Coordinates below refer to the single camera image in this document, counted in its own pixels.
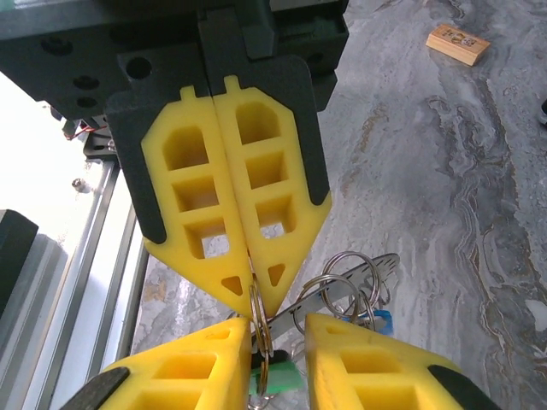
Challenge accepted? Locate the green key tag with key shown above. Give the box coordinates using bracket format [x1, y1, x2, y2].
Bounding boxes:
[246, 281, 305, 410]

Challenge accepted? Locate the black rectangular duct cover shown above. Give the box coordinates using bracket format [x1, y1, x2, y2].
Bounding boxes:
[0, 208, 39, 319]

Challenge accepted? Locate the aluminium mounting rail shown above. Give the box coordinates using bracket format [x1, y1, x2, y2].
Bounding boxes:
[0, 164, 149, 410]

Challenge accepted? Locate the thin red wire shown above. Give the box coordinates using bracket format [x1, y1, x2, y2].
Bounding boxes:
[62, 118, 109, 141]

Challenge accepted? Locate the metal key ring disc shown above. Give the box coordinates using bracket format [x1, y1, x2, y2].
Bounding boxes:
[247, 250, 403, 410]

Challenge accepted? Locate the blue key tag with key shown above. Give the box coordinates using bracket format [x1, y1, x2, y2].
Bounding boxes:
[370, 308, 395, 337]

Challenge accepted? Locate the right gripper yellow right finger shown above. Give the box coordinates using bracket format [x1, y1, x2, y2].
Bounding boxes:
[305, 313, 501, 410]

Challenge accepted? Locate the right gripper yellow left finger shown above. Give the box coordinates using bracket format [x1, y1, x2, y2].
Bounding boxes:
[63, 318, 254, 410]

